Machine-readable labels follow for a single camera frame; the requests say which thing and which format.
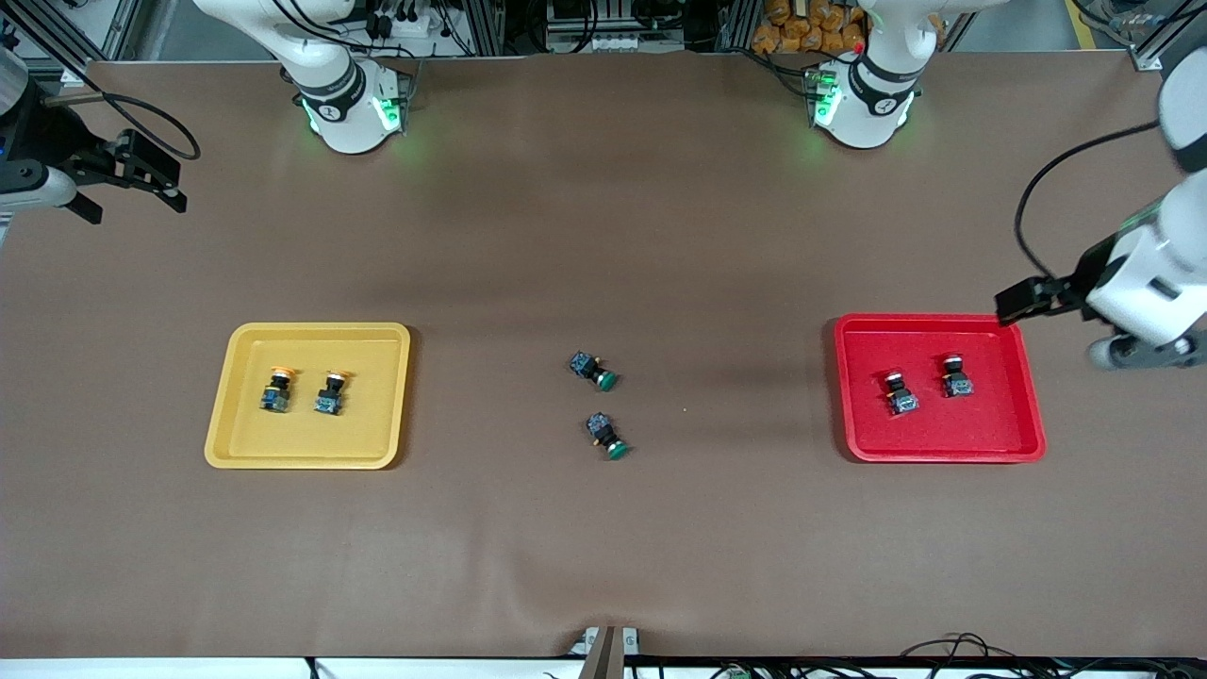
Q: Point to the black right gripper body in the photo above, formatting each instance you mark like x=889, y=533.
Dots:
x=58, y=143

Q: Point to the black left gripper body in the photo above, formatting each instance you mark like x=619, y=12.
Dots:
x=1082, y=274

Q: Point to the red push button switch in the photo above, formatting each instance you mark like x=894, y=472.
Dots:
x=901, y=398
x=957, y=379

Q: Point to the yellow push button switch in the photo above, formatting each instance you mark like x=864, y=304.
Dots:
x=276, y=391
x=330, y=396

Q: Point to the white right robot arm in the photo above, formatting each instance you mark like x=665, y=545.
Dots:
x=339, y=113

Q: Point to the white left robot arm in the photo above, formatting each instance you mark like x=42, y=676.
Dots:
x=877, y=104

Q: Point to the red plastic tray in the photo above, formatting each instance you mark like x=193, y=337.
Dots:
x=943, y=429

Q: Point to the white power strip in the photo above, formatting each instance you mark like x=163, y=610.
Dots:
x=405, y=19

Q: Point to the yellow plastic tray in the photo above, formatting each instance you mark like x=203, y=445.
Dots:
x=311, y=438

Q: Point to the orange packaged goods heap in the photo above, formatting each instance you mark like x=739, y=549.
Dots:
x=801, y=28

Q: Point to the brown table mat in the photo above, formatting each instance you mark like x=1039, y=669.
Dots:
x=603, y=547

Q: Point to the aluminium frame strut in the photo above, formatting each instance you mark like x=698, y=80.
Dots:
x=57, y=45
x=1152, y=57

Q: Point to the aluminium frame post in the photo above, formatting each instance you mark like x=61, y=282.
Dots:
x=486, y=28
x=735, y=26

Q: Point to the green push button switch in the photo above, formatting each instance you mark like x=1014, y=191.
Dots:
x=589, y=366
x=603, y=432

